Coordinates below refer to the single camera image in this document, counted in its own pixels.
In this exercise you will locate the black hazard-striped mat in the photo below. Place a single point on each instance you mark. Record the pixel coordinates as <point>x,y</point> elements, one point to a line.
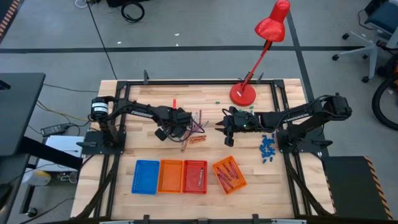
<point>7,15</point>

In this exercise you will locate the black equipment box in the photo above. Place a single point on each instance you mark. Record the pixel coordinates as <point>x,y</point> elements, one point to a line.
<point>118,2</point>

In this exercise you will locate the black desk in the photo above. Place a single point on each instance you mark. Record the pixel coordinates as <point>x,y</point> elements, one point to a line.
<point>18,112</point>

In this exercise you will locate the blue plastic basket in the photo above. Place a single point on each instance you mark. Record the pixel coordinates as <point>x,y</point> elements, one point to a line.
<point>145,177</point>

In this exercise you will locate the orange plastic basket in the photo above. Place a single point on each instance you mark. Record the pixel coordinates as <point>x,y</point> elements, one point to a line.
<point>239,185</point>
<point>170,176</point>

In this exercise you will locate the black table clamp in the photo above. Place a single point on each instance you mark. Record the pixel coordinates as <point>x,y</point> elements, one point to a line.
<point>255,218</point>
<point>146,219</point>

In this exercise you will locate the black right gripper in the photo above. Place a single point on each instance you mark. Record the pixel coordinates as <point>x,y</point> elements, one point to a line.
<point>237,121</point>

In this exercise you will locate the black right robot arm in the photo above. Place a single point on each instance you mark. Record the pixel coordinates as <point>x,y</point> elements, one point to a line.
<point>298,115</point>

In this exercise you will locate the white and yellow container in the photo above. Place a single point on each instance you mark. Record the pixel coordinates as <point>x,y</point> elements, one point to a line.
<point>37,178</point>

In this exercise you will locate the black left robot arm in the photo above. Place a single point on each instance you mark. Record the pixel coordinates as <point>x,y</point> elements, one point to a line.
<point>140,112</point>

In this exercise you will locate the white box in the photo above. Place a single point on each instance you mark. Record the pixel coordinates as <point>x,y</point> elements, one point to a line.
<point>62,146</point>

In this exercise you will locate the black power adapter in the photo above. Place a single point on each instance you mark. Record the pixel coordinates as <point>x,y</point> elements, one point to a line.
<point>54,130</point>

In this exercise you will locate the orange crayon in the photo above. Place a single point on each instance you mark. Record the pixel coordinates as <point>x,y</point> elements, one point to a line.
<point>199,141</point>
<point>199,137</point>

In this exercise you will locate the white and blue office chair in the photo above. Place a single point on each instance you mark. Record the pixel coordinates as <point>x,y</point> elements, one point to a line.
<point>373,49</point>

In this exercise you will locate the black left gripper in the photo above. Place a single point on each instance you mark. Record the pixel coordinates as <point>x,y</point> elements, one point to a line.
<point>178,119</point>

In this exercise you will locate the grey crayon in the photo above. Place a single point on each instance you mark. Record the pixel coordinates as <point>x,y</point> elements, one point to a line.
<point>201,177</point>

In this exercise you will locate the red plastic basket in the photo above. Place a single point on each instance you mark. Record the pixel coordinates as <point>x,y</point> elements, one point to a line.
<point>191,177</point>

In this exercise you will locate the black hazard-striped step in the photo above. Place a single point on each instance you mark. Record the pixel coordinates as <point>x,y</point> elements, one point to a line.
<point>351,186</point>

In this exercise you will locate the red desk lamp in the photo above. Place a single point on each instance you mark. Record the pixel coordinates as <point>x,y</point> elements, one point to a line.
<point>242,95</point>

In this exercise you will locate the red crayon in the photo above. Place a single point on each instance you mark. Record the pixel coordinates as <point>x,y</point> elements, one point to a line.
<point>174,103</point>

